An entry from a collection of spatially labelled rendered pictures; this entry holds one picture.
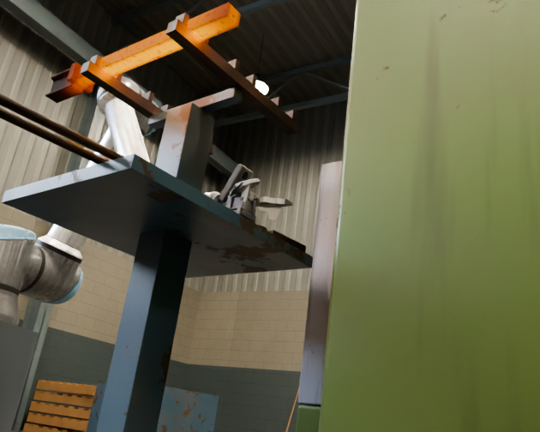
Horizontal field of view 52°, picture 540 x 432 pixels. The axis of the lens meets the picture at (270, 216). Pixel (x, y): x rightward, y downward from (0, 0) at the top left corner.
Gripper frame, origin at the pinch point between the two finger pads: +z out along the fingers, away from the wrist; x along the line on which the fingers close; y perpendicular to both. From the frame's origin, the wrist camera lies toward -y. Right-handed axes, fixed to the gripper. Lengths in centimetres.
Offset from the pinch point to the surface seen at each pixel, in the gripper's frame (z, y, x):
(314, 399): 30, 52, 22
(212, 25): 30, 4, 59
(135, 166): 30, 31, 66
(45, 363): -712, 3, -398
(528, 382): 69, 51, 48
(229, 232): 27, 31, 45
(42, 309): -673, -67, -345
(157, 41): 19, 4, 60
